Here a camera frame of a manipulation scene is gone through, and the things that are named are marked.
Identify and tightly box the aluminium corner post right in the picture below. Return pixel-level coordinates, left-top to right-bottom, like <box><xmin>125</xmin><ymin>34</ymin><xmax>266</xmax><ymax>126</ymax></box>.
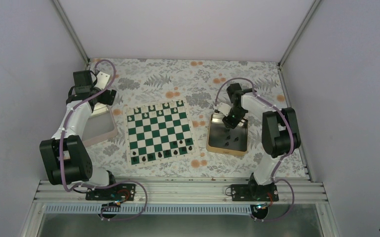
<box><xmin>279</xmin><ymin>0</ymin><xmax>322</xmax><ymax>68</ymax></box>

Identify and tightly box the aluminium corner post left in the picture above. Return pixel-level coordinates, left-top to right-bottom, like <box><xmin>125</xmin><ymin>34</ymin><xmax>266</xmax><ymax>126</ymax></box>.
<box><xmin>51</xmin><ymin>0</ymin><xmax>90</xmax><ymax>63</ymax></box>

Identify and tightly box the gold metal tray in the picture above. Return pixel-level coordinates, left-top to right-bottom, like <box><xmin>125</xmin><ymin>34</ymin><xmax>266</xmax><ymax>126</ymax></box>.
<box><xmin>206</xmin><ymin>113</ymin><xmax>248</xmax><ymax>157</ymax></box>

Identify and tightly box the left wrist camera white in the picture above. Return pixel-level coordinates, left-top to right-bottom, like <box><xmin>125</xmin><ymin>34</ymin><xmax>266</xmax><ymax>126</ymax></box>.
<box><xmin>95</xmin><ymin>72</ymin><xmax>112</xmax><ymax>90</ymax></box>

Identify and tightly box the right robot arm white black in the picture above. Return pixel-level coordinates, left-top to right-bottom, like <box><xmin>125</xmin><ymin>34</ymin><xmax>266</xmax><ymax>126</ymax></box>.
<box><xmin>223</xmin><ymin>83</ymin><xmax>301</xmax><ymax>201</ymax></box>

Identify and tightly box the aluminium rail frame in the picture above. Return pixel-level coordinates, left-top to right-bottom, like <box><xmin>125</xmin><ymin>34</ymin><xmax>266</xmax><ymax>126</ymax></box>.
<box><xmin>21</xmin><ymin>178</ymin><xmax>339</xmax><ymax>237</ymax></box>

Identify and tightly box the purple cable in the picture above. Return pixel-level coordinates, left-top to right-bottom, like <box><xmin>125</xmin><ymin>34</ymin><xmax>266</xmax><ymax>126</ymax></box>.
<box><xmin>59</xmin><ymin>59</ymin><xmax>149</xmax><ymax>222</ymax></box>
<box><xmin>214</xmin><ymin>77</ymin><xmax>296</xmax><ymax>223</ymax></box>

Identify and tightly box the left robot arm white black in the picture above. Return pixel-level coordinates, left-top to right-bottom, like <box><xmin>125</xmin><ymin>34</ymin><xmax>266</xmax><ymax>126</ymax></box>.
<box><xmin>39</xmin><ymin>70</ymin><xmax>118</xmax><ymax>200</ymax></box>

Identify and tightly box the green white chess board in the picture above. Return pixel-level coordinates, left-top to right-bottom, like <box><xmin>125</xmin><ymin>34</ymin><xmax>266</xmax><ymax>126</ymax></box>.
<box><xmin>123</xmin><ymin>98</ymin><xmax>200</xmax><ymax>168</ymax></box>

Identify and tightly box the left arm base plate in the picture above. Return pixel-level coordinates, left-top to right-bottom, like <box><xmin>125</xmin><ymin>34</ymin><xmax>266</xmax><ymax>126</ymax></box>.
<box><xmin>85</xmin><ymin>183</ymin><xmax>136</xmax><ymax>201</ymax></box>

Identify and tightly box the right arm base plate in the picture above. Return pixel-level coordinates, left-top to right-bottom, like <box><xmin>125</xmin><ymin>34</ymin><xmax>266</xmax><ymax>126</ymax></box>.
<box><xmin>230</xmin><ymin>183</ymin><xmax>279</xmax><ymax>202</ymax></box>

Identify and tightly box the aluminium corner post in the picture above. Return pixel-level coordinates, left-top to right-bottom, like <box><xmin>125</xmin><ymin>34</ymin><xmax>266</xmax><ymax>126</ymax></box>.
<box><xmin>279</xmin><ymin>0</ymin><xmax>322</xmax><ymax>68</ymax></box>
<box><xmin>51</xmin><ymin>0</ymin><xmax>90</xmax><ymax>63</ymax></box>

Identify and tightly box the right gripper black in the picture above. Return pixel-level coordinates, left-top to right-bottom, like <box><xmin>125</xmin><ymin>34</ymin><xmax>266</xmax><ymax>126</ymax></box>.
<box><xmin>223</xmin><ymin>107</ymin><xmax>246</xmax><ymax>129</ymax></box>

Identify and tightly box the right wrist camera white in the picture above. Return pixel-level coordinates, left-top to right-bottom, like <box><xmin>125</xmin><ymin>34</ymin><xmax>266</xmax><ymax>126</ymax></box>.
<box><xmin>214</xmin><ymin>102</ymin><xmax>231</xmax><ymax>117</ymax></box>

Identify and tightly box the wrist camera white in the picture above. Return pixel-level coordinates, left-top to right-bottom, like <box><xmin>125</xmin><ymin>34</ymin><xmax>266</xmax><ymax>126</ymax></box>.
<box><xmin>95</xmin><ymin>72</ymin><xmax>112</xmax><ymax>90</ymax></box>
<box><xmin>214</xmin><ymin>102</ymin><xmax>231</xmax><ymax>117</ymax></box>

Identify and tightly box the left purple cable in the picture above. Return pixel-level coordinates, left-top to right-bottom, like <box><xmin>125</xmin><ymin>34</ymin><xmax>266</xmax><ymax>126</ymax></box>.
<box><xmin>59</xmin><ymin>59</ymin><xmax>149</xmax><ymax>222</ymax></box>

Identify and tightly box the floral patterned table mat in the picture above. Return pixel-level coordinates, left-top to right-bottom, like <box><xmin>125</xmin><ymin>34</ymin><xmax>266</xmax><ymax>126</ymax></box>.
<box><xmin>87</xmin><ymin>58</ymin><xmax>286</xmax><ymax>178</ymax></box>

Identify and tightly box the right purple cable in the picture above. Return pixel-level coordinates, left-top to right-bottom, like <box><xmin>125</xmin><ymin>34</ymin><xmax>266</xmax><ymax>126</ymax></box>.
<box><xmin>214</xmin><ymin>77</ymin><xmax>296</xmax><ymax>223</ymax></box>

